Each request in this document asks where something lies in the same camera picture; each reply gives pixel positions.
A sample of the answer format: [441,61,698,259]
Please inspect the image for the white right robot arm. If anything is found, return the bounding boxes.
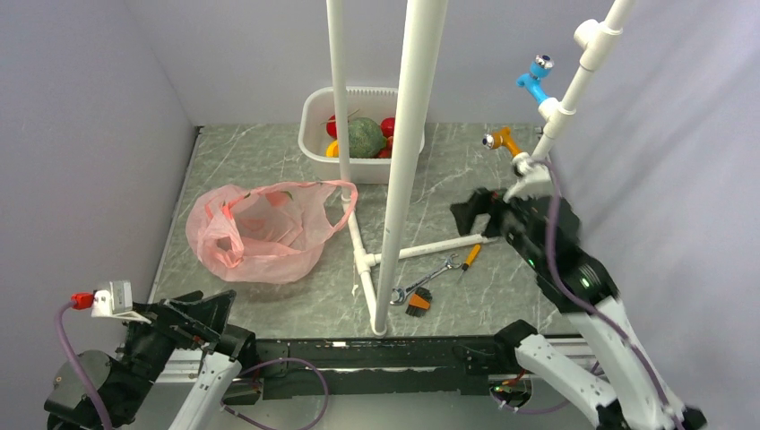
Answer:
[450,188,708,429]

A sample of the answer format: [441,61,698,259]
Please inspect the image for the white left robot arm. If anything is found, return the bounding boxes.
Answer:
[44,290,259,429]

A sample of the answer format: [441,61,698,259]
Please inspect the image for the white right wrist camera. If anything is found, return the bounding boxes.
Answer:
[503,158,555,202]

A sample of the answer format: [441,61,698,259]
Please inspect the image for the black orange hex key set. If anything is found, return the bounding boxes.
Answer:
[405,287,432,318]

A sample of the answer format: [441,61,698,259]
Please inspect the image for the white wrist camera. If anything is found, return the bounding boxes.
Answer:
[71,280,151,323]
[503,158,555,202]

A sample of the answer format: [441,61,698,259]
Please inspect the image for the orange toy faucet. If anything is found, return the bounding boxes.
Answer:
[481,126,523,158]

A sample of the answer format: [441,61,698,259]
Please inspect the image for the green fake melon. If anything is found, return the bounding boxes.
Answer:
[348,117,386,159]

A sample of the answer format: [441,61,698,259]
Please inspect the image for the red fake apple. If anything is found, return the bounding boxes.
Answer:
[325,115,337,140]

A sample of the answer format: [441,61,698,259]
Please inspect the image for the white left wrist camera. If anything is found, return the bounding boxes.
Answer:
[71,280,151,323]

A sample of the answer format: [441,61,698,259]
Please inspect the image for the white pvc pipe frame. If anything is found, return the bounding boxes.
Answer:
[348,1,635,338]

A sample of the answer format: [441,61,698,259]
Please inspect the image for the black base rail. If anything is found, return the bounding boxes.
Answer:
[240,336,528,400]

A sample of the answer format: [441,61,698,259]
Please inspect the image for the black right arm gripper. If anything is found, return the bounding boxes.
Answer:
[451,182,549,272]

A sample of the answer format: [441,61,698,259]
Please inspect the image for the pink plastic bag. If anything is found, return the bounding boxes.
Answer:
[185,180,358,284]

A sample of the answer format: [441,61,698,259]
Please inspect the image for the red fake cherry tomatoes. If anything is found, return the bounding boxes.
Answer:
[376,136,393,159]

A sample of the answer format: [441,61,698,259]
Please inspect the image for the small orange screwdriver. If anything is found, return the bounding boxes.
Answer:
[459,244,482,278]

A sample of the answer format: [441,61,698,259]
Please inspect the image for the white plastic basin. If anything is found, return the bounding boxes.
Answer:
[298,86,398,185]

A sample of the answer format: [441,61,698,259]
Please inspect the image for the yellow fake banana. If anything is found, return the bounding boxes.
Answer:
[325,140,340,158]

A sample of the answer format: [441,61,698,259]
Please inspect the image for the silver combination wrench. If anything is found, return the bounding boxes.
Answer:
[389,254,463,305]

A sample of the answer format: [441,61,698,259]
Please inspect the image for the blue toy faucet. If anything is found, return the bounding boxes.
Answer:
[516,55,554,105]

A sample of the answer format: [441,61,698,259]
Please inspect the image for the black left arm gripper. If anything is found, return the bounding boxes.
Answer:
[110,286,236,420]

